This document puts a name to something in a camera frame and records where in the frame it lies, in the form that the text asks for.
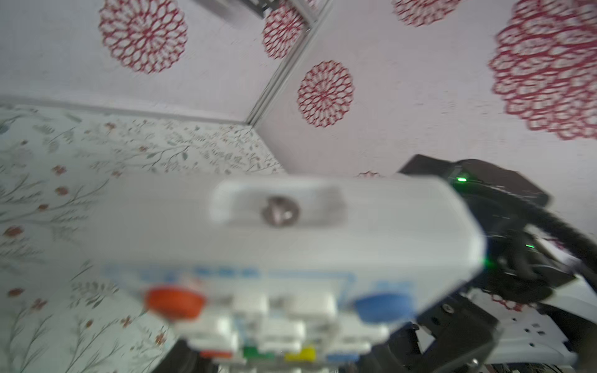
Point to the white remote control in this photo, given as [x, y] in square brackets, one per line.
[286, 269]

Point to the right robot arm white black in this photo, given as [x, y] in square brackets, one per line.
[533, 303]

